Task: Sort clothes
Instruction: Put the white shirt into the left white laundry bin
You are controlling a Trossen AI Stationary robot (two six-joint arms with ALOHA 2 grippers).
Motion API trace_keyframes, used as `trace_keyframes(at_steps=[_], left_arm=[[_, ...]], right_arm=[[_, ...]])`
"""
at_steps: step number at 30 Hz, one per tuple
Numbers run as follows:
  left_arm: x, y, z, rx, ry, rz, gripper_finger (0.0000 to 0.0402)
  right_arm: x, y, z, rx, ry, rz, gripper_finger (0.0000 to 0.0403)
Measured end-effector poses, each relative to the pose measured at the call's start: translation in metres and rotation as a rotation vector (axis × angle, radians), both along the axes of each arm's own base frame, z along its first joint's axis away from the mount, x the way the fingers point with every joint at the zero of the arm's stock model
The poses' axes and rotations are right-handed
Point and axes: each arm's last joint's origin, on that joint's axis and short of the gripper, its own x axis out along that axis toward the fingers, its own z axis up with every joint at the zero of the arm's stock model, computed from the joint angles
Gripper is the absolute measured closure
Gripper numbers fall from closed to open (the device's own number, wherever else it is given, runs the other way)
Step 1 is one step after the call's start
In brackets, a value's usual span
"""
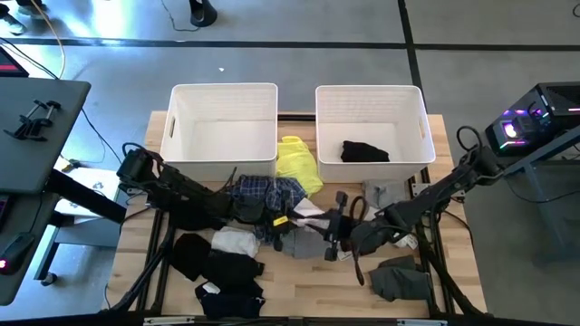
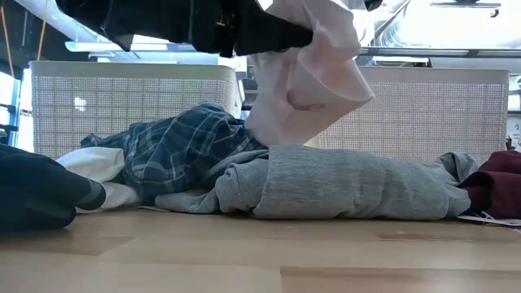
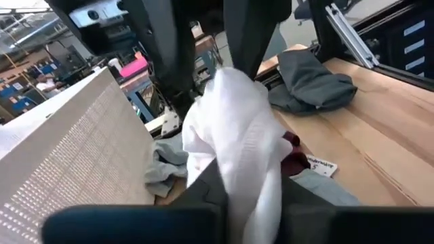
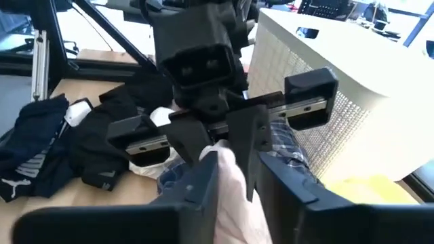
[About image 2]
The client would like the orange cable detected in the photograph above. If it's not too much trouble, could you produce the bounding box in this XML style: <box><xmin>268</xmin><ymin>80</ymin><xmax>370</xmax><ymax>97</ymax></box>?
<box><xmin>0</xmin><ymin>6</ymin><xmax>15</xmax><ymax>78</ymax></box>
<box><xmin>36</xmin><ymin>0</ymin><xmax>49</xmax><ymax>62</ymax></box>

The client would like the blue plaid shirt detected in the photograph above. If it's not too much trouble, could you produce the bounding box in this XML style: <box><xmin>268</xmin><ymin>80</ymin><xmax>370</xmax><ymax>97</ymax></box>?
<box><xmin>80</xmin><ymin>101</ymin><xmax>269</xmax><ymax>204</ymax></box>

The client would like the long ceiling light bar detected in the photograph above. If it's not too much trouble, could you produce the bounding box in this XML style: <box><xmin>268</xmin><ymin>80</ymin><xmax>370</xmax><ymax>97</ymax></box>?
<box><xmin>64</xmin><ymin>40</ymin><xmax>197</xmax><ymax>55</ymax></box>

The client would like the maroon garment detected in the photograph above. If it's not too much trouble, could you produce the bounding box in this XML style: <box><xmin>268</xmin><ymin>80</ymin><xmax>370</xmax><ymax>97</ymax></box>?
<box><xmin>455</xmin><ymin>149</ymin><xmax>521</xmax><ymax>221</ymax></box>

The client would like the silver ventilation duct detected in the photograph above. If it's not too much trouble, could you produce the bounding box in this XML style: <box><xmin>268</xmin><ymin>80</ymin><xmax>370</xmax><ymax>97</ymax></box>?
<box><xmin>373</xmin><ymin>0</ymin><xmax>433</xmax><ymax>48</ymax></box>

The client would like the black garment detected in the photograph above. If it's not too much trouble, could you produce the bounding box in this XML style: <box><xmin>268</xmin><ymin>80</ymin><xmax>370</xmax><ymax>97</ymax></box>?
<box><xmin>0</xmin><ymin>142</ymin><xmax>107</xmax><ymax>231</ymax></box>

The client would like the dark horizontal beam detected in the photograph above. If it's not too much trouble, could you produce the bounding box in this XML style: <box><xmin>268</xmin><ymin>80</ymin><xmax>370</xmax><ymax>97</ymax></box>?
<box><xmin>357</xmin><ymin>46</ymin><xmax>521</xmax><ymax>59</ymax></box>

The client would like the white perforated plastic basket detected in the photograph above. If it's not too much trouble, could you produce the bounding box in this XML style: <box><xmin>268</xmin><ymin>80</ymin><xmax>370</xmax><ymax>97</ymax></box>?
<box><xmin>28</xmin><ymin>60</ymin><xmax>243</xmax><ymax>160</ymax></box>
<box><xmin>317</xmin><ymin>66</ymin><xmax>510</xmax><ymax>164</ymax></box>

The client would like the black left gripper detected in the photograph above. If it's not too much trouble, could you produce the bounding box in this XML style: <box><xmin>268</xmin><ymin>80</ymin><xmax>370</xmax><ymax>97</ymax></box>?
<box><xmin>55</xmin><ymin>0</ymin><xmax>315</xmax><ymax>59</ymax></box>

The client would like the white garment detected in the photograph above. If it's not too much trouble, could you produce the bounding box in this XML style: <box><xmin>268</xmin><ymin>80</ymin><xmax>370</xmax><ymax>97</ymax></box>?
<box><xmin>55</xmin><ymin>146</ymin><xmax>142</xmax><ymax>215</ymax></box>

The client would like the light grey garment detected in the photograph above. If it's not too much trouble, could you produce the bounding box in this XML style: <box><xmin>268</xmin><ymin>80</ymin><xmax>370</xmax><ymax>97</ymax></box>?
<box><xmin>154</xmin><ymin>144</ymin><xmax>480</xmax><ymax>221</ymax></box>

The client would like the white paper tag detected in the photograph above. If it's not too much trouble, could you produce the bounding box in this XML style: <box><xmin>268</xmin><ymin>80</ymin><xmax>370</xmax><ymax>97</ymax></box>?
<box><xmin>455</xmin><ymin>211</ymin><xmax>521</xmax><ymax>228</ymax></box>

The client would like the pale pink garment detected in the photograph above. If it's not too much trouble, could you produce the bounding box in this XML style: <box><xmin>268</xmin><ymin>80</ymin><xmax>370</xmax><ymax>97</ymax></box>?
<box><xmin>246</xmin><ymin>0</ymin><xmax>376</xmax><ymax>147</ymax></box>

